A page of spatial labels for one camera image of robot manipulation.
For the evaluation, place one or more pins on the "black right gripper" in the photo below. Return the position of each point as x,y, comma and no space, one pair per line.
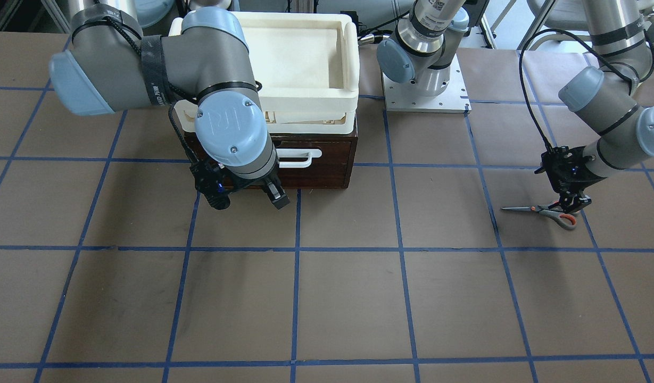
274,192

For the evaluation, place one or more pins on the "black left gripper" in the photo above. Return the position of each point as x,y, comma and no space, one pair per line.
581,177

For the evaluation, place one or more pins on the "grey orange scissors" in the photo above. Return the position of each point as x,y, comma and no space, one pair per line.
566,221

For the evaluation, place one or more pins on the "dark wooden drawer box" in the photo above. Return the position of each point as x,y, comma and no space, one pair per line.
331,171

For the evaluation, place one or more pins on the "white drawer handle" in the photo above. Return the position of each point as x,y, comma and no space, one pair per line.
297,157

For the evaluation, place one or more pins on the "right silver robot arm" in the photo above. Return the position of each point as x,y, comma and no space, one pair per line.
111,66

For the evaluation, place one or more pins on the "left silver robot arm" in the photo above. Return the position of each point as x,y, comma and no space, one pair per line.
419,52

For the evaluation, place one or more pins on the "cream plastic tray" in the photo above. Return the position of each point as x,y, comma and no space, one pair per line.
308,66

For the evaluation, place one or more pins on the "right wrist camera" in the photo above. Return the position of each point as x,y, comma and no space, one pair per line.
208,178

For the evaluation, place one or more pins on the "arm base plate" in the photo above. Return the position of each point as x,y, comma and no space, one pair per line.
436,91

